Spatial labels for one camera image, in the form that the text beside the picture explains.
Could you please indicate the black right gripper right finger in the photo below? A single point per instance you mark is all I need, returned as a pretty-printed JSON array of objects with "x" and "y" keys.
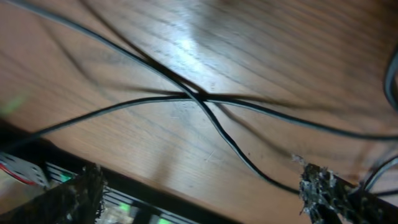
[{"x": 329, "y": 199}]

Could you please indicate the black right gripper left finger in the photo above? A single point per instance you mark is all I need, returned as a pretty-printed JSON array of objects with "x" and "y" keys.
[{"x": 78, "y": 200}]

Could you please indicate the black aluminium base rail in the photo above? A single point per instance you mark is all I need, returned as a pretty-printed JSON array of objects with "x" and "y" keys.
[{"x": 42, "y": 164}]

